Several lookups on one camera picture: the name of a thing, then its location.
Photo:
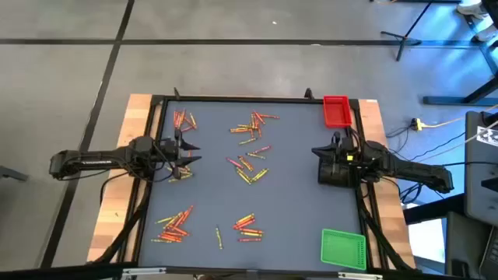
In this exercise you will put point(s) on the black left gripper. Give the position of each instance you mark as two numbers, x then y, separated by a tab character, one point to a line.
169	152

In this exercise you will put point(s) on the black desk base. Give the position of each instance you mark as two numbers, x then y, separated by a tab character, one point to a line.
459	100

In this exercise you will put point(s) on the person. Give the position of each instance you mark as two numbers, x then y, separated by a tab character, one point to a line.
470	8

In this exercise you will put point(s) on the black aluminium table frame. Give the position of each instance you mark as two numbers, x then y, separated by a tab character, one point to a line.
241	99

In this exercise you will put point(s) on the black desk beam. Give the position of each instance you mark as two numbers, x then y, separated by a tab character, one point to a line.
432	210

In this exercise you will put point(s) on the yellow power plug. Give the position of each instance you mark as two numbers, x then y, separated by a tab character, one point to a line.
418	124

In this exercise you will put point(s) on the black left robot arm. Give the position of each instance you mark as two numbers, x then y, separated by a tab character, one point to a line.
97	160

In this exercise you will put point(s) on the silver metal bracket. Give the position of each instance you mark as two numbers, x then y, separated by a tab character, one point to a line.
360	276
144	271

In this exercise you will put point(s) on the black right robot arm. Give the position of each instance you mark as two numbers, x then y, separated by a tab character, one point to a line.
408	169

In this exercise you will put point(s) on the dark cabinet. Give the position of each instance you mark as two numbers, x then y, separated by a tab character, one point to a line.
467	249

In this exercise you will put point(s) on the grey floor object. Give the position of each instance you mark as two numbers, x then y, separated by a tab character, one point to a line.
11	173

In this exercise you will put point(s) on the black tripod stand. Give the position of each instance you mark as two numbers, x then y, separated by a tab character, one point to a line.
406	37

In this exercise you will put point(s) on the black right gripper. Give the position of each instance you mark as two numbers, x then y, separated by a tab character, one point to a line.
348	153

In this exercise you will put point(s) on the black crossbar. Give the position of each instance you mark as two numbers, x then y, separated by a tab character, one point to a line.
58	274

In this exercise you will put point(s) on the red plastic basket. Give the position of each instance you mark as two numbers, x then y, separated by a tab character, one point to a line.
337	112

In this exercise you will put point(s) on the pink crayon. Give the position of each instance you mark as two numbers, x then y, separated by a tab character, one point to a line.
262	149
234	162

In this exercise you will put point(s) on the black-white marker tag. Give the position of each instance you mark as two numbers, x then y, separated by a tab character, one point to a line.
488	137

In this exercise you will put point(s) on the green plastic basket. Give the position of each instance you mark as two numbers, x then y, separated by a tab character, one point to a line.
344	249

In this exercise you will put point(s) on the grey cabinet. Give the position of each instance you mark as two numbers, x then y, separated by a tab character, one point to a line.
480	183

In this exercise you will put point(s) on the blue-grey table mat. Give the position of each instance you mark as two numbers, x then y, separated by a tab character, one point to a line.
288	194

